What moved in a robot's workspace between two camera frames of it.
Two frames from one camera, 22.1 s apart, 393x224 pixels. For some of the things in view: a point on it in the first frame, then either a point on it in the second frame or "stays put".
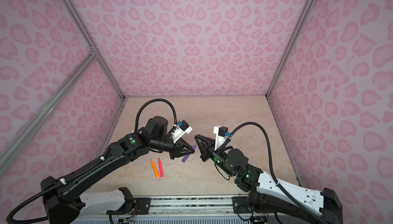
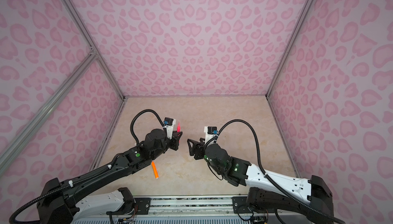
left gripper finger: x=185 y=147 to x=175 y=140
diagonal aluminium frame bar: x=8 y=153 stays put
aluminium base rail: x=180 y=210 stays put
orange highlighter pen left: x=155 y=168 stays put
